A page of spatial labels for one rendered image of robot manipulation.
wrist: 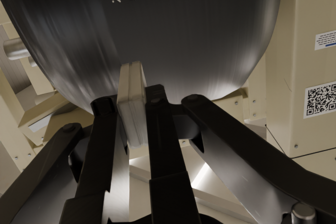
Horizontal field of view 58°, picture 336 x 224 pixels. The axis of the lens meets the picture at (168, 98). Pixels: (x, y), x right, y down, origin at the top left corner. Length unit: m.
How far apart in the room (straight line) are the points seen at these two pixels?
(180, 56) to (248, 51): 0.08
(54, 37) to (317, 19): 0.43
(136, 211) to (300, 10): 6.80
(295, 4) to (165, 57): 0.30
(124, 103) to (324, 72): 0.53
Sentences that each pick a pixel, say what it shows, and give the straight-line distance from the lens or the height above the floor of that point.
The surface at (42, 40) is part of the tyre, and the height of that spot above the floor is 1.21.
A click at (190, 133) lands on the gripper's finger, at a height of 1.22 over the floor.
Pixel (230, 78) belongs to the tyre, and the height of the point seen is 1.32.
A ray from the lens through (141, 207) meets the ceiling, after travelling 7.20.
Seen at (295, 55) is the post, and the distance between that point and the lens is 0.60.
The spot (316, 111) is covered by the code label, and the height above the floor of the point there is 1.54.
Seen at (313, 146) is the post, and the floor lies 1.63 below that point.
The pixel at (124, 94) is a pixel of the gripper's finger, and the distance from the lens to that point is 0.17.
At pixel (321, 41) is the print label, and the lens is 0.61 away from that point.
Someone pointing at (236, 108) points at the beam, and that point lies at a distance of 0.94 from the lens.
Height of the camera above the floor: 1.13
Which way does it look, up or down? 32 degrees up
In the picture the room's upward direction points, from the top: 167 degrees clockwise
